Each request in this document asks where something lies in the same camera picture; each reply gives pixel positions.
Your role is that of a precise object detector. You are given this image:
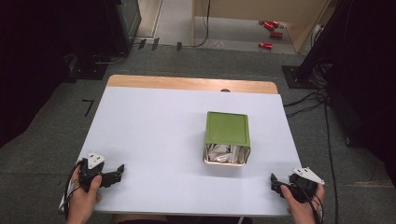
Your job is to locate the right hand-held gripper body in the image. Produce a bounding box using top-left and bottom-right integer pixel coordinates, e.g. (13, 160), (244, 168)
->
(289, 166), (326, 204)

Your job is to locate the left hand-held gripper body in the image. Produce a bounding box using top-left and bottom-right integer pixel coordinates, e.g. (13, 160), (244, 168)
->
(78, 152), (107, 193)

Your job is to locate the person's right hand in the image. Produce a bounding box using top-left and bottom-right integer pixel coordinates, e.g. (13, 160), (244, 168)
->
(279, 182), (326, 224)

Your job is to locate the person's left hand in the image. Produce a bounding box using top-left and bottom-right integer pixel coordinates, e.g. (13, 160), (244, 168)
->
(65, 167), (104, 224)

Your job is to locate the white table sheet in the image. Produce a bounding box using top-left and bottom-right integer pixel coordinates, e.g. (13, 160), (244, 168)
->
(77, 86), (304, 217)

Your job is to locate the crumpled white paper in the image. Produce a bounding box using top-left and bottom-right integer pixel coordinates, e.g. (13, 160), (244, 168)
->
(206, 143), (249, 164)

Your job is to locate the green and white box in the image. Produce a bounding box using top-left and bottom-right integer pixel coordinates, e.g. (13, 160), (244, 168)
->
(203, 110), (252, 168)

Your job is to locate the black tape corner mark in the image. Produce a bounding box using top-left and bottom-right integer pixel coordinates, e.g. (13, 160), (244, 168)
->
(81, 98), (95, 118)

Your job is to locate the black stand base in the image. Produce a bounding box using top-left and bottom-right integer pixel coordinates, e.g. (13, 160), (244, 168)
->
(281, 64), (316, 91)
(64, 53), (109, 84)

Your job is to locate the black equipment case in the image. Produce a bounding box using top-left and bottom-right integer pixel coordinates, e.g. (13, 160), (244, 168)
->
(104, 0), (143, 55)

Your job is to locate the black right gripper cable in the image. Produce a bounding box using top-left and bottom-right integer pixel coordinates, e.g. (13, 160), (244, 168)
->
(295, 181), (325, 224)

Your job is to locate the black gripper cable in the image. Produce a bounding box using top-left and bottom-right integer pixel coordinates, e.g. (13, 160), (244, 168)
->
(295, 181), (325, 224)
(58, 159), (84, 217)

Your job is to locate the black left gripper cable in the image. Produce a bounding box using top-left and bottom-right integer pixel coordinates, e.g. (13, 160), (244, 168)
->
(58, 159), (84, 217)

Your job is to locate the black floor cable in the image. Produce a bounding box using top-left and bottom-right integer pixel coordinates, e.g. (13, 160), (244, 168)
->
(282, 88), (327, 119)
(322, 101), (340, 224)

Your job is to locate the black hanging cable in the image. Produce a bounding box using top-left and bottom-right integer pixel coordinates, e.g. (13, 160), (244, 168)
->
(181, 0), (212, 49)

